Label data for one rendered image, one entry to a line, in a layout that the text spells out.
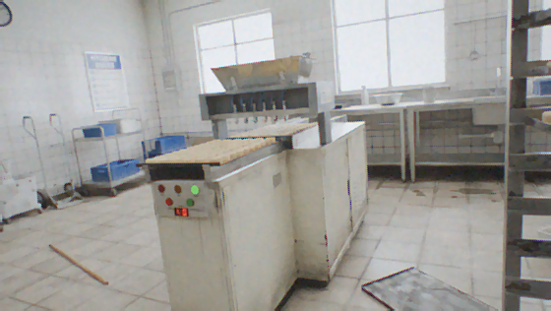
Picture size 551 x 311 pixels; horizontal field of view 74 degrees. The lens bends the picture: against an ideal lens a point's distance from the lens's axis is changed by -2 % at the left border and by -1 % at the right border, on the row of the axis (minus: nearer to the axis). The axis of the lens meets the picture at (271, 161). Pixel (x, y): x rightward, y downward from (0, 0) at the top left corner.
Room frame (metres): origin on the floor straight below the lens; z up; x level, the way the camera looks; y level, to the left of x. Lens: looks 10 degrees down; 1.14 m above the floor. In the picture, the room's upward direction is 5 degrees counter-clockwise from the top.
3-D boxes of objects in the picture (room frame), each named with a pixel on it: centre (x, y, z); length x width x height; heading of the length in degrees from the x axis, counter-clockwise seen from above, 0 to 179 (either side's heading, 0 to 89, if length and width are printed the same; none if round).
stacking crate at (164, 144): (5.96, 1.71, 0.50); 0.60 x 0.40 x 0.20; 154
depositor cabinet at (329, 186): (2.62, -0.20, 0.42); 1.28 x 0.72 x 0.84; 155
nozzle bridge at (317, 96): (2.19, 0.00, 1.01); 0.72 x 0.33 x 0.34; 65
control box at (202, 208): (1.40, 0.36, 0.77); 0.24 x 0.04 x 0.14; 65
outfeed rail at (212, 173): (2.23, -0.18, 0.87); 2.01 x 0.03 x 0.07; 155
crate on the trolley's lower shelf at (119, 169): (5.15, 2.21, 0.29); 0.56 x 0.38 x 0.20; 160
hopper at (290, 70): (2.19, 0.00, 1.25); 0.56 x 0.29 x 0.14; 65
